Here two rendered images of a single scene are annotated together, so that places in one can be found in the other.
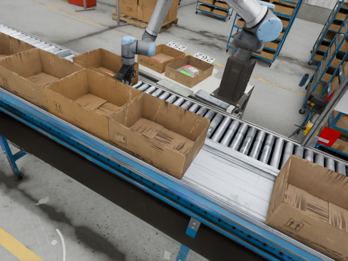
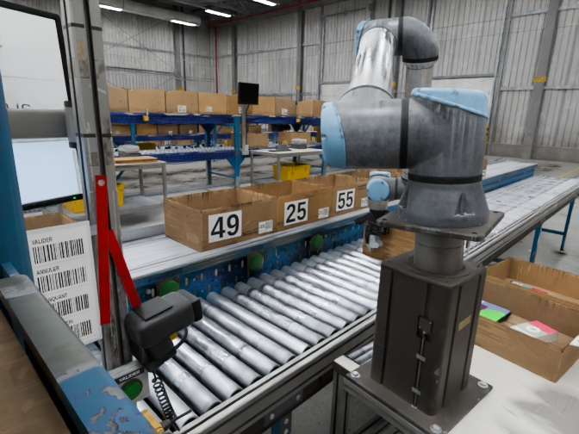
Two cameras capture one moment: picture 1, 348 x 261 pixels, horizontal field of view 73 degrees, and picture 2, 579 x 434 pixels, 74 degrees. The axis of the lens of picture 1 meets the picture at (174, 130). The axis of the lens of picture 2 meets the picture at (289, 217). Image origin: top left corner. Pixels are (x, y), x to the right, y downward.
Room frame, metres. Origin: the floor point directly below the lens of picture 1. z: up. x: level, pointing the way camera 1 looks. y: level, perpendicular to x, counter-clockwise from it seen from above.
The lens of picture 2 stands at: (1.79, -1.30, 1.40)
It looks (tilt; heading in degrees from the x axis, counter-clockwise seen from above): 15 degrees down; 113
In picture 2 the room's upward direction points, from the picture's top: 1 degrees clockwise
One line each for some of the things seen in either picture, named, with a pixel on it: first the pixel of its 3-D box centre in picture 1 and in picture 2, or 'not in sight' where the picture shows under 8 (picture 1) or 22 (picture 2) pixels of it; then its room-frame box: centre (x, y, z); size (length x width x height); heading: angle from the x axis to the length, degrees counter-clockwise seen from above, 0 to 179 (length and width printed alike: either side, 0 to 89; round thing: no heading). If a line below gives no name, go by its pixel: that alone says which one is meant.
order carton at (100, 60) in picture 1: (106, 71); (410, 236); (1.63, 0.60, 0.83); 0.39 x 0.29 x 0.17; 66
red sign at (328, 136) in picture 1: (322, 135); not in sight; (1.29, -0.96, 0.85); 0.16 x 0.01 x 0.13; 69
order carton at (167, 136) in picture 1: (160, 132); (221, 216); (0.88, 0.06, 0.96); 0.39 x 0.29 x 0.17; 69
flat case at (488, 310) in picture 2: (183, 75); (477, 313); (1.92, 0.01, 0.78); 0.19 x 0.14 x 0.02; 62
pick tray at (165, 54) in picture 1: (161, 57); (546, 293); (2.15, 0.24, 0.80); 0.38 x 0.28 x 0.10; 152
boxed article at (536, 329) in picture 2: (191, 70); (531, 334); (2.07, -0.05, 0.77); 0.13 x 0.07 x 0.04; 44
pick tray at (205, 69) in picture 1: (189, 70); (506, 319); (2.00, -0.04, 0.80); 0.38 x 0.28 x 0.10; 151
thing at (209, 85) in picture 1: (193, 76); (516, 348); (2.03, -0.09, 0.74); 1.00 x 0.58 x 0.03; 64
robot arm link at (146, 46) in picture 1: (146, 47); (380, 188); (1.52, 0.28, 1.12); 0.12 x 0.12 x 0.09; 8
